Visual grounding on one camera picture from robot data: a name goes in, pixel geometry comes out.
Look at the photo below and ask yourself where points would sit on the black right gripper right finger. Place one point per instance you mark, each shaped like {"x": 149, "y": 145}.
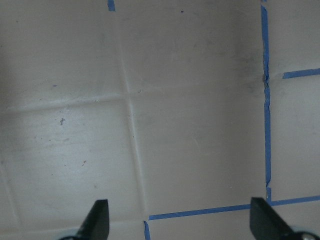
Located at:
{"x": 266, "y": 224}

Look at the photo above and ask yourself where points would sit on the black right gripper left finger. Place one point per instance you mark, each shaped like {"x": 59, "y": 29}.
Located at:
{"x": 96, "y": 225}

